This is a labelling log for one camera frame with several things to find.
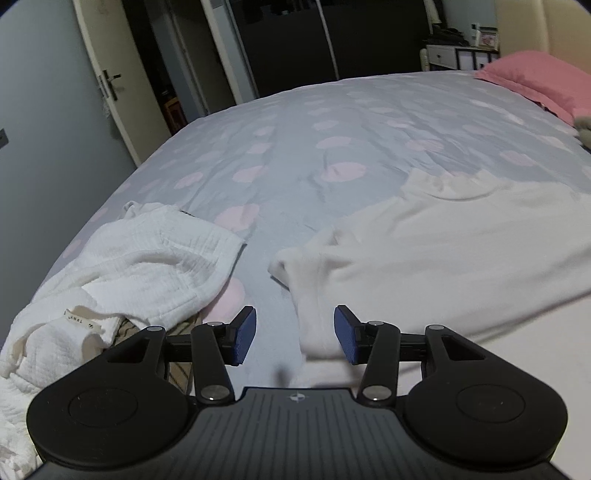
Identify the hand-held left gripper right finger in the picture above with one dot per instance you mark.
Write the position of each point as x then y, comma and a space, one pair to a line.
347, 337

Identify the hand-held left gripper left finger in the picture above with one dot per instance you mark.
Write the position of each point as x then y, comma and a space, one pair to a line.
244, 337

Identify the white fleece sweater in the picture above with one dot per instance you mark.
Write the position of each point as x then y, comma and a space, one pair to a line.
438, 258

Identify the white crinkled muslin garment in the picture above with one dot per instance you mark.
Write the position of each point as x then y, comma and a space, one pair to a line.
152, 249

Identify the brown striped garment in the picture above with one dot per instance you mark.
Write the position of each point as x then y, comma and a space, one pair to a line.
178, 374

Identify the bed with pink-dotted sheet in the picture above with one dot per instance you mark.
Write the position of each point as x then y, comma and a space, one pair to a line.
369, 120

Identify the orange wooden stool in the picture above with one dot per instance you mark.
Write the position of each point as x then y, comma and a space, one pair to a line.
175, 113

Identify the grey hallway door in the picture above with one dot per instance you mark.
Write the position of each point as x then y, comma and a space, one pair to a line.
189, 55

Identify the white nightstand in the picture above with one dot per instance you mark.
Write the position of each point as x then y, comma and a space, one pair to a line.
443, 55

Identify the black sliding wardrobe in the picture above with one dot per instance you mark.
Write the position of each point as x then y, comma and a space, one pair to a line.
369, 37

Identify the cream bedroom door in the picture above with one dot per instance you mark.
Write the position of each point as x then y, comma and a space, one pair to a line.
120, 46

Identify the dark bundle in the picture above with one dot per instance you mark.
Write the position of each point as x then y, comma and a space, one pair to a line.
448, 36

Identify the beige blanket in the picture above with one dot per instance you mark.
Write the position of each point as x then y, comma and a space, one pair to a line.
584, 124

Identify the pink pillow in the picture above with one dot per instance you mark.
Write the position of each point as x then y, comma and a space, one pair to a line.
540, 76

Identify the cream padded headboard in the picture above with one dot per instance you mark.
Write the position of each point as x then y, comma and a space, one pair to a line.
521, 27

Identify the white door frame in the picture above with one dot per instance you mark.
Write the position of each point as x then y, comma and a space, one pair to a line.
226, 46

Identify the grey wall plate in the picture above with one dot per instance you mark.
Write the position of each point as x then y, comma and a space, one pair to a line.
3, 138

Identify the small picture frame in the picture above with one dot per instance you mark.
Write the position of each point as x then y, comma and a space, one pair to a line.
488, 39

